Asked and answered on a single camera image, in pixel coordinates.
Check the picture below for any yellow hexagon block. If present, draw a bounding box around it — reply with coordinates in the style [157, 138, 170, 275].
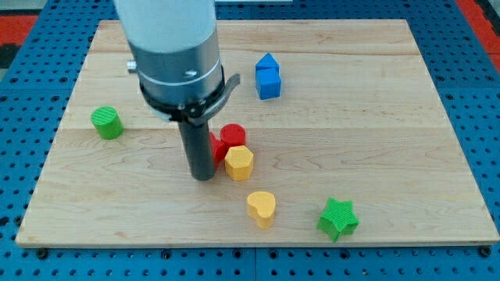
[224, 145, 254, 181]

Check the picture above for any red star block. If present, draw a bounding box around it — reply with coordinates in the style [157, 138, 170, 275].
[209, 132, 227, 169]

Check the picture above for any green star block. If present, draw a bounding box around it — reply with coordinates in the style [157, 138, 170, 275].
[316, 197, 359, 243]

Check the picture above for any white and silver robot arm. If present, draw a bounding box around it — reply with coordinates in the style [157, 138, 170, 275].
[114, 0, 223, 121]

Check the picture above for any yellow heart block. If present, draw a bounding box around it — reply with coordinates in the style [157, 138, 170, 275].
[246, 191, 276, 229]

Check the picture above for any black clamp ring with lever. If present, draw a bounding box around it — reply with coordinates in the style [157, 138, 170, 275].
[138, 66, 241, 126]

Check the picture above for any green cylinder block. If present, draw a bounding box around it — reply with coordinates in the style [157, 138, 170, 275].
[91, 106, 124, 140]

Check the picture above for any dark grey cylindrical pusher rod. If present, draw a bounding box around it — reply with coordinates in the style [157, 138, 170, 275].
[178, 123, 216, 181]

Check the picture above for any light wooden board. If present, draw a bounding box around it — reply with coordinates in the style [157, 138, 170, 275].
[16, 20, 499, 248]

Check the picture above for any blue cube block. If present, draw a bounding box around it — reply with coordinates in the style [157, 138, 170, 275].
[255, 68, 281, 100]

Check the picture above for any red cylinder block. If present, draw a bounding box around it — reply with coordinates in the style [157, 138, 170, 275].
[220, 123, 246, 147]

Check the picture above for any blue triangular prism block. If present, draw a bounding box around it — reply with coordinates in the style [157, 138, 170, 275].
[255, 53, 280, 73]

